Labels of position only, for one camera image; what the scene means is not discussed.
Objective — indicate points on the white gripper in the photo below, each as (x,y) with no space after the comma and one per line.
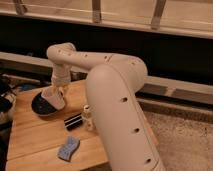
(54,97)

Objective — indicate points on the blue sponge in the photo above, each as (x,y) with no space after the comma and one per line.
(66,151)

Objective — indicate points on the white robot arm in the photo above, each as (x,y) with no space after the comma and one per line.
(111,84)

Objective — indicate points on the dark clutter at left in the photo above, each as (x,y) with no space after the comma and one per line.
(7,102)

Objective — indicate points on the black striped block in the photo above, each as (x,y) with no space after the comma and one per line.
(73,122)

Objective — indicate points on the wooden table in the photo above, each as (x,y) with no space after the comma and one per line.
(35,141)

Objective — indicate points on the dark ceramic bowl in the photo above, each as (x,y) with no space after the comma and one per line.
(42,107)

